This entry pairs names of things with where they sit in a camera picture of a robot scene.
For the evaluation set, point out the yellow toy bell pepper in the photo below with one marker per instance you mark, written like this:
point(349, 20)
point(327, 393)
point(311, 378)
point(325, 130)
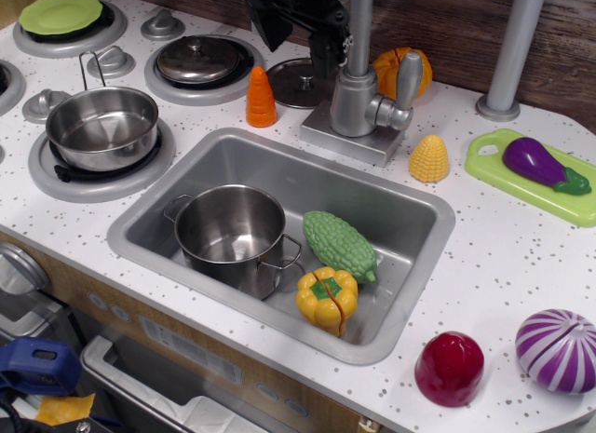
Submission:
point(327, 298)

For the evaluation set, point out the back right grey stove burner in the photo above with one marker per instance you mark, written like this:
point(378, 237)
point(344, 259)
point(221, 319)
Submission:
point(231, 87)

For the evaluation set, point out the grey oven door handle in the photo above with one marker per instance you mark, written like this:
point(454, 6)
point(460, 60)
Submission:
point(199, 414)

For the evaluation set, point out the grey stove knob middle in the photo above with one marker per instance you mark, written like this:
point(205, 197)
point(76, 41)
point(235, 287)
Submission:
point(111, 63)

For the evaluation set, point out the green toy bitter gourd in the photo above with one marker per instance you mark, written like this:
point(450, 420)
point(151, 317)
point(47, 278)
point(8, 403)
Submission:
point(339, 245)

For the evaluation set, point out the purple toy eggplant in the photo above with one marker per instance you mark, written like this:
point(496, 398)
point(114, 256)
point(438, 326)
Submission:
point(530, 159)

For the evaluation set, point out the green toy plate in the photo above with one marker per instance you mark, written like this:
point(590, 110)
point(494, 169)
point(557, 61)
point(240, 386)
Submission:
point(59, 17)

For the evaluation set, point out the grey stove knob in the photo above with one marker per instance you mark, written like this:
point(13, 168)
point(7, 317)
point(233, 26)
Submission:
point(162, 27)
point(37, 109)
point(111, 63)

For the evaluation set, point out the steel pot lid on burner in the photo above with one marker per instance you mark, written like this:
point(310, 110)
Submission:
point(197, 59)

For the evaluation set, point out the grey toy sink basin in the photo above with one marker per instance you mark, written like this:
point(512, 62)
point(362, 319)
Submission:
point(407, 228)

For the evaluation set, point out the yellow toy corn piece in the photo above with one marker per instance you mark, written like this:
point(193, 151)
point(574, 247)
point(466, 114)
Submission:
point(429, 161)

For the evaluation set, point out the orange toy pumpkin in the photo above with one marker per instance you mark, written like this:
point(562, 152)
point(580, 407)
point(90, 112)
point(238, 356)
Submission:
point(387, 67)

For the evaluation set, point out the steel pan with wire handle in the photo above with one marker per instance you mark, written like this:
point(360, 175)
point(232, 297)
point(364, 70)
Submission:
point(104, 129)

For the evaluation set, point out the far left grey stove burner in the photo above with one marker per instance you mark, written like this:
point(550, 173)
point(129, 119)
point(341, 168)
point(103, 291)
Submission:
point(15, 87)

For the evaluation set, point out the silver toy faucet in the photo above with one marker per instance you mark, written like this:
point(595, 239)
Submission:
point(359, 122)

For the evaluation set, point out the light green cutting board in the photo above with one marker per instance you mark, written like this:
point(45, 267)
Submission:
point(484, 162)

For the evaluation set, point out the grey stove burner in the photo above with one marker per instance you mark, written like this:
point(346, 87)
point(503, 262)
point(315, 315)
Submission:
point(42, 162)
point(100, 34)
point(231, 87)
point(15, 87)

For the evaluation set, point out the grey support pole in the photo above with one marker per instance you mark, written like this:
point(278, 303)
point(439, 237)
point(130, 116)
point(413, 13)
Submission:
point(499, 104)

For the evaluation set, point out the back left grey stove burner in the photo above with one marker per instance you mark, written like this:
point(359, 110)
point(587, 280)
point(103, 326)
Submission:
point(100, 34)

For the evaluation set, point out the grey stove knob front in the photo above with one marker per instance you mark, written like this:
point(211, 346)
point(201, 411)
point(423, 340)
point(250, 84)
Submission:
point(37, 109)

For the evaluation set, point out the steel pot with handles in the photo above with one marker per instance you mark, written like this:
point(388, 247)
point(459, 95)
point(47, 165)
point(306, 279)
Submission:
point(235, 234)

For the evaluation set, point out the orange toy carrot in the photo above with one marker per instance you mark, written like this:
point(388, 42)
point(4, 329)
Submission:
point(261, 108)

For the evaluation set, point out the purple striped toy onion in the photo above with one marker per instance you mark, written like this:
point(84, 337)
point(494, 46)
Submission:
point(556, 349)

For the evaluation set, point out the front grey stove burner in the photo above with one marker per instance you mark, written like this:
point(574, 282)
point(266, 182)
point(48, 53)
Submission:
point(42, 162)

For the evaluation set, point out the dark red toy fruit half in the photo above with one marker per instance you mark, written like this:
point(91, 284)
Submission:
point(449, 370)

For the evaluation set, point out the flat steel lid on counter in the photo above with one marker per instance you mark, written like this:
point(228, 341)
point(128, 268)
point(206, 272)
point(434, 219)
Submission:
point(296, 85)

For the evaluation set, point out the blue clamp tool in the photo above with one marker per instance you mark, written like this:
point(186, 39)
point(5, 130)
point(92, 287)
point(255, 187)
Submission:
point(36, 366)

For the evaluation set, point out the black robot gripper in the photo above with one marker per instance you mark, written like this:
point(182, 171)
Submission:
point(325, 20)

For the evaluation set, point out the grey stove knob back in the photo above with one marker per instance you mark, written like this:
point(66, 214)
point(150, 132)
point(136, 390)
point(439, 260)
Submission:
point(162, 27)

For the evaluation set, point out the yellow cloth scrap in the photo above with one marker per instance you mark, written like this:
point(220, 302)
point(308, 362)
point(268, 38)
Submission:
point(57, 410)

